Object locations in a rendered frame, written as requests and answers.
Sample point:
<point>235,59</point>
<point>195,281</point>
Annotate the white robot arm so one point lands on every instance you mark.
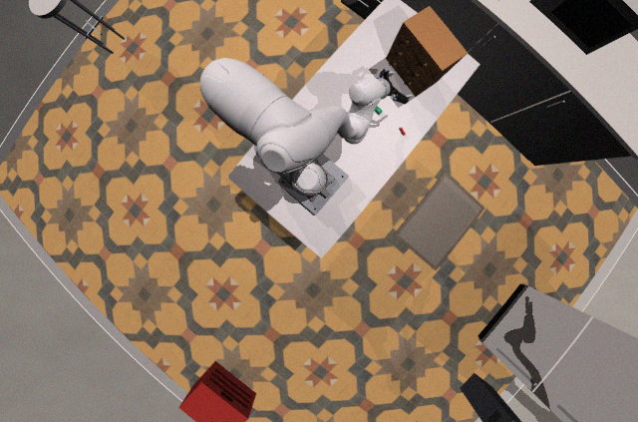
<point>290,138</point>

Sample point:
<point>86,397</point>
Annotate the brown small chest of drawers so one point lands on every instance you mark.
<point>437,40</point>

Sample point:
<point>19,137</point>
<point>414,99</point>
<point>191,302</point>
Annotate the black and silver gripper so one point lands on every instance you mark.
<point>394,92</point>

